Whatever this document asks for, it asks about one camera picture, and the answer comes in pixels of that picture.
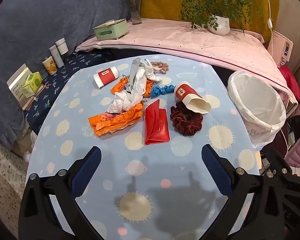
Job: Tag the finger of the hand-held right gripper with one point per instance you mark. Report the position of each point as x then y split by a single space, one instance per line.
273 155

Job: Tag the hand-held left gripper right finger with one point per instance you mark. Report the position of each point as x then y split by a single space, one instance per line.
216 167

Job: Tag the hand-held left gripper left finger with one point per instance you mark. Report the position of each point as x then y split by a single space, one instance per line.
88 170

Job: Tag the large orange plastic bag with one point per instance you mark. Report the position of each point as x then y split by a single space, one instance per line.
115 122

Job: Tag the trash bin with white liner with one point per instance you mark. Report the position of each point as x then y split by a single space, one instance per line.
255 100

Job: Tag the white tissue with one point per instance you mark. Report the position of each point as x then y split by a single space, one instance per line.
125 102

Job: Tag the red and white paper cup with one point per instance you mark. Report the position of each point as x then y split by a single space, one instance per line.
187 93
107 76

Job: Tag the blue planet print tablecloth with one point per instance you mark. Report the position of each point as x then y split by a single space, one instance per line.
165 160

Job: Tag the dark red velvet scrunchie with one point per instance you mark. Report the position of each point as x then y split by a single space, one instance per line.
182 122

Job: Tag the red envelope pouch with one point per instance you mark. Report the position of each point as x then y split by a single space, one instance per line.
156 130

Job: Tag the red cloth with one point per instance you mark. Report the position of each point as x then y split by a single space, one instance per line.
291 80

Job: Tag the small orange plastic bag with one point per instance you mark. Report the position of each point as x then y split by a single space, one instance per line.
118 86

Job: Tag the green tissue pack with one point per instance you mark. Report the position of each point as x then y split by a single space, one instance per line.
32 83

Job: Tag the pink water appliance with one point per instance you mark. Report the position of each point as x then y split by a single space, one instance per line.
278 47

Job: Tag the navy printed cloth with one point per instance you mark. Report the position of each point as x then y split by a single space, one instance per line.
72 62

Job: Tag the orange patterned paper cup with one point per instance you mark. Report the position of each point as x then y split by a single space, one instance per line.
50 67

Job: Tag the white cardboard box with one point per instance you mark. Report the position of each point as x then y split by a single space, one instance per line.
15 87

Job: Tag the white cloth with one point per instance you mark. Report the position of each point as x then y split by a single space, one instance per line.
151 73

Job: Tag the pink patterned scrunchie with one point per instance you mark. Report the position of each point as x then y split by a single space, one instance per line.
162 66

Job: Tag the pale green bottle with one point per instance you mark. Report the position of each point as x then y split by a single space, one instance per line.
57 58

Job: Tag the pink printed blanket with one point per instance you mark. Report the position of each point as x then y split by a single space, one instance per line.
190 42

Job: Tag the beige curtain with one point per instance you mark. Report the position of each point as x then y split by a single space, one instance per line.
292 17

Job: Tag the green tissue box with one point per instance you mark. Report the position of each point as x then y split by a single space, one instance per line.
111 31

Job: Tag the green plant in white pot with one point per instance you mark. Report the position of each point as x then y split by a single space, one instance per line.
220 25

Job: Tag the blue-grey blanket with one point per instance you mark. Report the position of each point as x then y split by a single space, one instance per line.
52 12

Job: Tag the glass vase with pink flowers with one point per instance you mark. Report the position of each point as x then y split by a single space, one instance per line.
135 15

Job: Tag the mustard yellow cloth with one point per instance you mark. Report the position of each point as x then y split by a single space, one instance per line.
160 7

